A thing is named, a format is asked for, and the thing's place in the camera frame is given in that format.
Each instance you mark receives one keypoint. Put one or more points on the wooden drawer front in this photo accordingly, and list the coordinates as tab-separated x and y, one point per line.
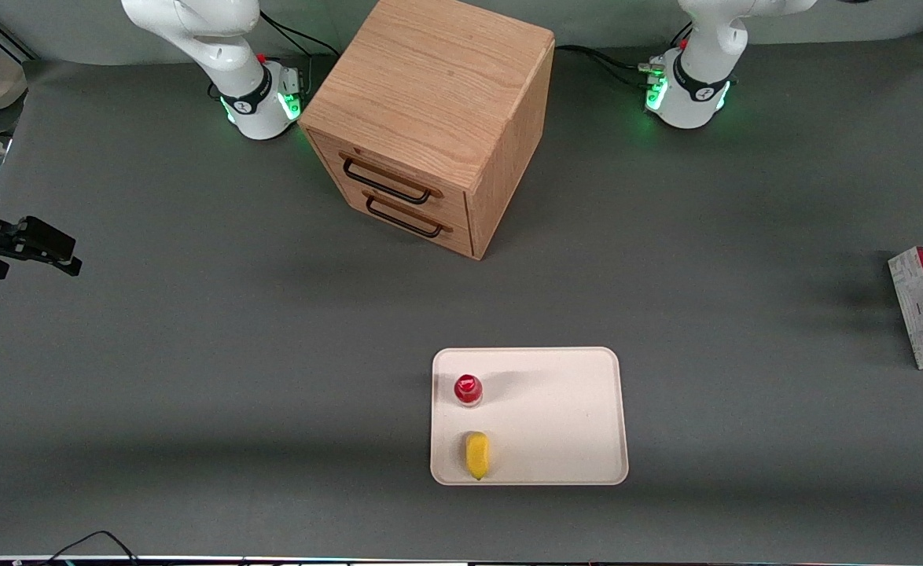
398	177
422	228

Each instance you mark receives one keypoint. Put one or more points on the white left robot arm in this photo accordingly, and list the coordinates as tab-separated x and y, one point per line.
701	71

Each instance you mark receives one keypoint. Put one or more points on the cream plastic tray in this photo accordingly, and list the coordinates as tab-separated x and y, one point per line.
548	417

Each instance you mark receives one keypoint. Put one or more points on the yellow plastic banana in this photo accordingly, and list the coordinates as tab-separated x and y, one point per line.
477	456

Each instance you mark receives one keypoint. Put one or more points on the light wooden drawer cabinet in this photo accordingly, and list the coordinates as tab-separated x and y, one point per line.
430	86

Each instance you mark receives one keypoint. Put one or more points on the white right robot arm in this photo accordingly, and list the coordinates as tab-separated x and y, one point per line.
218	47

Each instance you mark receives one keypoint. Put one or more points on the red capped small bottle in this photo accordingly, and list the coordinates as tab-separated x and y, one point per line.
468	388

